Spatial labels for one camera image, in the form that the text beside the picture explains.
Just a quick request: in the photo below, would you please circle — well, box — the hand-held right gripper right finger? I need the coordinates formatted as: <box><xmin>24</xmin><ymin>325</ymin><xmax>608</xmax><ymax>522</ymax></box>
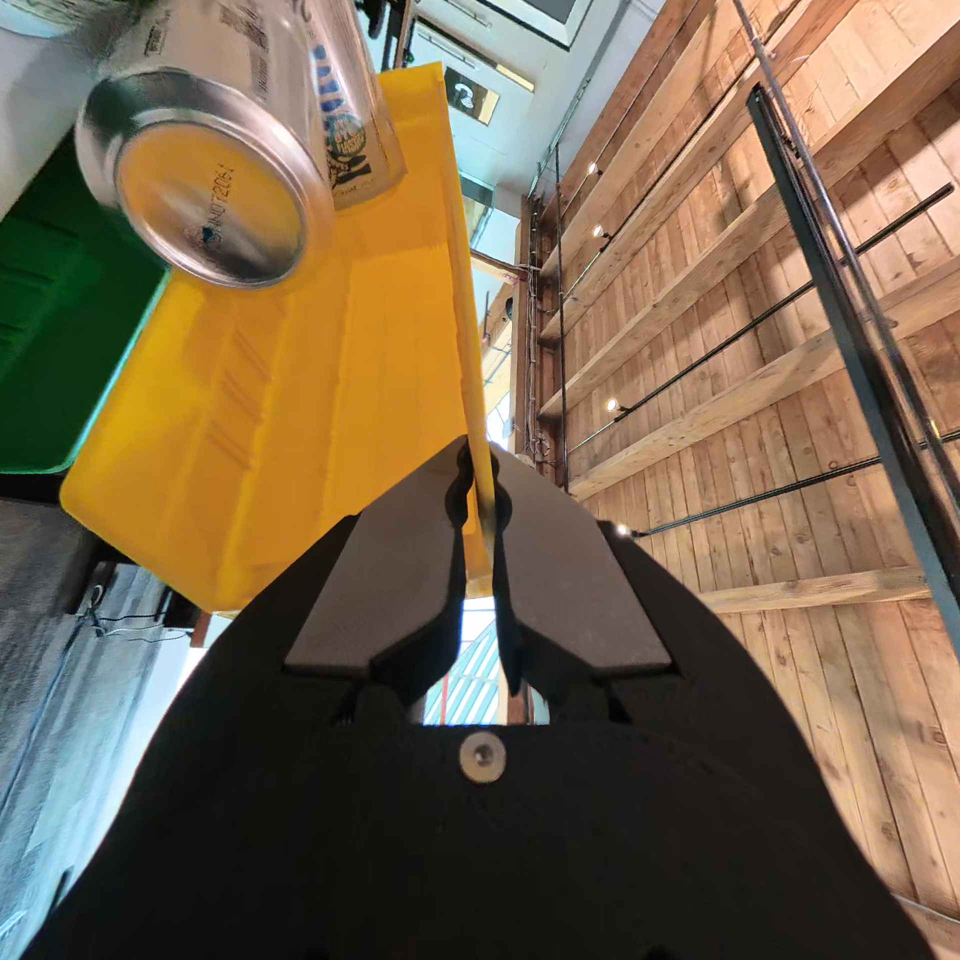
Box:
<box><xmin>491</xmin><ymin>444</ymin><xmax>673</xmax><ymax>697</ymax></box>

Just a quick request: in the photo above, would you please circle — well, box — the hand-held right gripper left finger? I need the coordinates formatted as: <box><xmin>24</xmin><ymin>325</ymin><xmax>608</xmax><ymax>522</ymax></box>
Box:
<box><xmin>283</xmin><ymin>437</ymin><xmax>474</xmax><ymax>708</ymax></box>

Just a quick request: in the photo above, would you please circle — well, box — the yellow plastic bin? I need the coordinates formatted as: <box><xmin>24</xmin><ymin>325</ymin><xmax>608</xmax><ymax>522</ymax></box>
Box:
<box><xmin>60</xmin><ymin>63</ymin><xmax>502</xmax><ymax>612</ymax></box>

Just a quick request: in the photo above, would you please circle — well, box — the green plastic bin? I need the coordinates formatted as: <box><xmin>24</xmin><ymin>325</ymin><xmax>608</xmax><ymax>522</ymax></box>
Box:
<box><xmin>0</xmin><ymin>123</ymin><xmax>175</xmax><ymax>475</ymax></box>

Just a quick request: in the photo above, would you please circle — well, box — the white blue striped can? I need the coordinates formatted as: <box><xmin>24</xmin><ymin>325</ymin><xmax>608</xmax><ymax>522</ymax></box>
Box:
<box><xmin>75</xmin><ymin>0</ymin><xmax>410</xmax><ymax>291</ymax></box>

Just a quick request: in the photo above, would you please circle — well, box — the black metal rail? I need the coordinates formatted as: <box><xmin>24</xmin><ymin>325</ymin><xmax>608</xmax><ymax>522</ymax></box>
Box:
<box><xmin>747</xmin><ymin>82</ymin><xmax>960</xmax><ymax>624</ymax></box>

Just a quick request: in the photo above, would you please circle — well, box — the framed wall sign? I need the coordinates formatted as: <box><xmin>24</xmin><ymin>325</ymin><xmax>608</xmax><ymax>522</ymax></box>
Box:
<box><xmin>442</xmin><ymin>66</ymin><xmax>501</xmax><ymax>126</ymax></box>

